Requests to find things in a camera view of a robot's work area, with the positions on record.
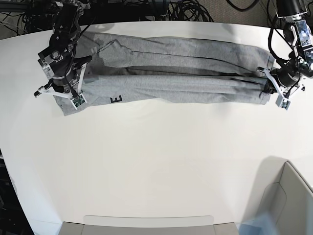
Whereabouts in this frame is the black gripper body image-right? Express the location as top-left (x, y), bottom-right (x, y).
top-left (257, 67), bottom-right (306, 98)

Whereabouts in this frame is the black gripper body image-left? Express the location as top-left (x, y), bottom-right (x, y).
top-left (34, 63), bottom-right (87, 99)

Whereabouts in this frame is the grey T-shirt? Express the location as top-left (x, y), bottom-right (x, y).
top-left (55, 32), bottom-right (274, 116)

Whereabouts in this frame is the grey bin right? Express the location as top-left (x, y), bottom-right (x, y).
top-left (260, 161), bottom-right (313, 235)

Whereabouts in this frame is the blue translucent object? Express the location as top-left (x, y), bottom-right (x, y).
top-left (237, 213), bottom-right (275, 235)

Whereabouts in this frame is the grey tray bottom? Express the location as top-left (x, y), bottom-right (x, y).
top-left (59, 215), bottom-right (239, 235)

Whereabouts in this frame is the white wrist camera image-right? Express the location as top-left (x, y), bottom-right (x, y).
top-left (276, 95), bottom-right (291, 110)

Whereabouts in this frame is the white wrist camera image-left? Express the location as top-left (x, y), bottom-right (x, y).
top-left (70, 94), bottom-right (87, 110)

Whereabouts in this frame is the black cable bundle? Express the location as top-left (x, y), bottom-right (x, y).
top-left (158, 0), bottom-right (215, 23)

